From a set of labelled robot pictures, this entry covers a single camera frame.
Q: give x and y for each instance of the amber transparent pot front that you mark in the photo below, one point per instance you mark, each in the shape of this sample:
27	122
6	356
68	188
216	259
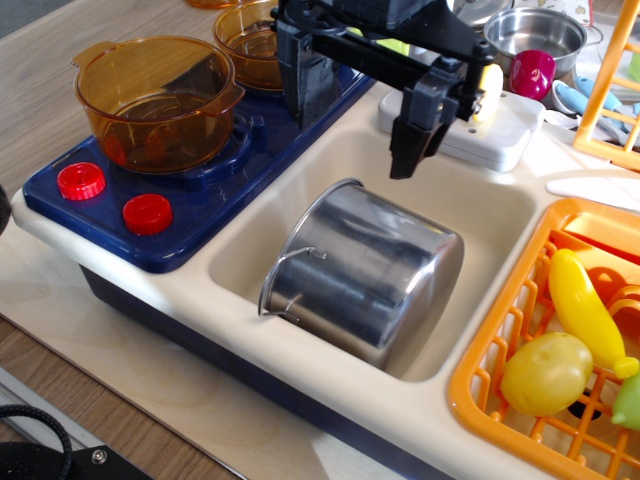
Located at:
158	105

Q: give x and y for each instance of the yellow toy banana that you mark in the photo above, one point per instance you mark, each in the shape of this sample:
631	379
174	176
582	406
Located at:
582	314

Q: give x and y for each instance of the black mounting plate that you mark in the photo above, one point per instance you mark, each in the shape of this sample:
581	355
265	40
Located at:
101	462

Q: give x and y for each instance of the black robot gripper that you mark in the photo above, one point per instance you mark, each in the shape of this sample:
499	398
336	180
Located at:
419	47

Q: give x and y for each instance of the amber transparent pot rear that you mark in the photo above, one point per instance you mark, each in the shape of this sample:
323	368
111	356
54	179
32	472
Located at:
244	32

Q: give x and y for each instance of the white faucet base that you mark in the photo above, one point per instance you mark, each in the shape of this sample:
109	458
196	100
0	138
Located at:
498	142

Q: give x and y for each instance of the magenta toy cup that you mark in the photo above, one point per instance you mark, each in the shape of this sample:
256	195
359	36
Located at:
532	73

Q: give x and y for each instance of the orange dish drainer basket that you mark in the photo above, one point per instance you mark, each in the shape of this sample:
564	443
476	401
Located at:
569	445

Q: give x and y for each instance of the yellow toy potato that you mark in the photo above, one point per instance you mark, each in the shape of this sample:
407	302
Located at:
547	375

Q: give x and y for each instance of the yellow white faucet handle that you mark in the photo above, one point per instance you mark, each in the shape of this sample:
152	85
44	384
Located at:
491	85

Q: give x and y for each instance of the red stove knob right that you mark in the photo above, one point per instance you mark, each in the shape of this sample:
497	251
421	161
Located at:
147	214

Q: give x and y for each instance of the red stove knob left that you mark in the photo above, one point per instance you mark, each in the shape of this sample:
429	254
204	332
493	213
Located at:
81	181

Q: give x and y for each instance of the green toy fruit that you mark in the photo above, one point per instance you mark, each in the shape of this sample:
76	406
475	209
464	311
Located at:
625	411

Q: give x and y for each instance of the blue toy stove top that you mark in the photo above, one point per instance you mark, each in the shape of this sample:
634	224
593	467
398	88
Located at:
265	141

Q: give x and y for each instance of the amber transparent pot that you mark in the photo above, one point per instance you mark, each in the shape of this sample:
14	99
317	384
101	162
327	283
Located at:
158	105
244	32

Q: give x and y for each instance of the red stove knob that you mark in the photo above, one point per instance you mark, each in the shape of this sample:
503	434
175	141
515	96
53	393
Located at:
81	181
147	214

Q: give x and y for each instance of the stainless steel pot background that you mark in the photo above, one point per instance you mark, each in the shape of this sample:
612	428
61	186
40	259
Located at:
520	29

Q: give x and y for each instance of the orange plastic rack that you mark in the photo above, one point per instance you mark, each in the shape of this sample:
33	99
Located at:
605	132

